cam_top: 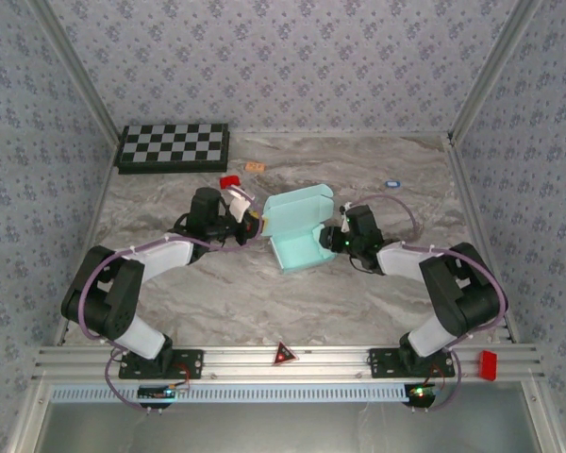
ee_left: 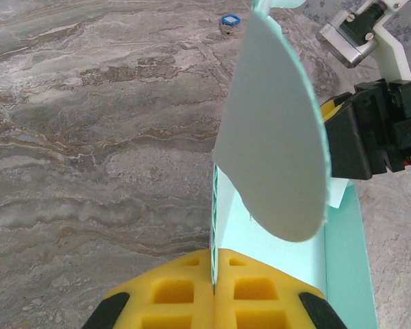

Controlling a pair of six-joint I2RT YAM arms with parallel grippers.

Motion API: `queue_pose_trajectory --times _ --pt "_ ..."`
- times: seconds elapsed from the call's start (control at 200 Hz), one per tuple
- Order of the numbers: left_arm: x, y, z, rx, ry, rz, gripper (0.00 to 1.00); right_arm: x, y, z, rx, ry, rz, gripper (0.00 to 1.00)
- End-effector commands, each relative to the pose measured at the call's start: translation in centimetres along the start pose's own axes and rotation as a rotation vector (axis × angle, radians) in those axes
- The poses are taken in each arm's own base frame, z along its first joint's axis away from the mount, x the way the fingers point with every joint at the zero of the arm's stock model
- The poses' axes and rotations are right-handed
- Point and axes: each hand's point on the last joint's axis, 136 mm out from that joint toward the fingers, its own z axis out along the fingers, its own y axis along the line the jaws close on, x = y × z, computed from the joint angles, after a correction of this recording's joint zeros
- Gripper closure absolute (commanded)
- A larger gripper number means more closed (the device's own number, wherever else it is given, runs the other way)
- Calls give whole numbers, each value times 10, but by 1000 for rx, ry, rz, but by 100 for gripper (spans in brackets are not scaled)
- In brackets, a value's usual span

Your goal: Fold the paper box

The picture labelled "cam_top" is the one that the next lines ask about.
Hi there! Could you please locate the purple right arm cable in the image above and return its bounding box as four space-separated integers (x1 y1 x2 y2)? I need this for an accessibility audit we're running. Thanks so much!
348 193 508 412

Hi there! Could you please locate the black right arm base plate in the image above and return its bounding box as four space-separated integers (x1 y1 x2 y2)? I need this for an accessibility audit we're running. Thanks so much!
368 347 456 379

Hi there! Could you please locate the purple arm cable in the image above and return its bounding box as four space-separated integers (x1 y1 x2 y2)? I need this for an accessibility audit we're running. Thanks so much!
81 186 260 414
348 193 508 412

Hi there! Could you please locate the aluminium frame post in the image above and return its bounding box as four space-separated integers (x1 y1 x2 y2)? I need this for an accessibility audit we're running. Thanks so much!
25 0 124 143
450 0 543 143

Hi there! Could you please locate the red box on rail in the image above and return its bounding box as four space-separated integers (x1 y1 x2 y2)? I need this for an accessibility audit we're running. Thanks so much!
479 349 500 381

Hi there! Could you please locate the light teal paper box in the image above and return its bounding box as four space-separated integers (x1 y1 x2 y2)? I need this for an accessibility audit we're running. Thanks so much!
260 183 338 275

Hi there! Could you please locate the red and black triangle sign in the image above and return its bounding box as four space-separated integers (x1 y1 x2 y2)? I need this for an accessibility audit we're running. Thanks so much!
272 342 297 367

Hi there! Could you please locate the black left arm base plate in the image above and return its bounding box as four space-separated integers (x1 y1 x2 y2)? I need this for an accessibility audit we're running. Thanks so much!
118 347 205 379

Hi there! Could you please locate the black and grey chessboard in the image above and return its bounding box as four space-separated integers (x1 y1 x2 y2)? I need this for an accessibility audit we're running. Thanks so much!
114 123 231 176

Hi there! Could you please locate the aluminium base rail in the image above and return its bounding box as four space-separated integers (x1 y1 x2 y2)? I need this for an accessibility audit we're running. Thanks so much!
30 344 546 382

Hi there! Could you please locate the slotted pale blue cable duct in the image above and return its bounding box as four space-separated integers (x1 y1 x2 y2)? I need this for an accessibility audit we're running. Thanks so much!
50 382 409 403

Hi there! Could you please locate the aluminium side rail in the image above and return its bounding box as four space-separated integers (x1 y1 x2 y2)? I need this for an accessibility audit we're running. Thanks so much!
445 136 520 344

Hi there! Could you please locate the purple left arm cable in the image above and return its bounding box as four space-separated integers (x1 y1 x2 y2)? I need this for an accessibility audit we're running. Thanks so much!
81 186 260 414

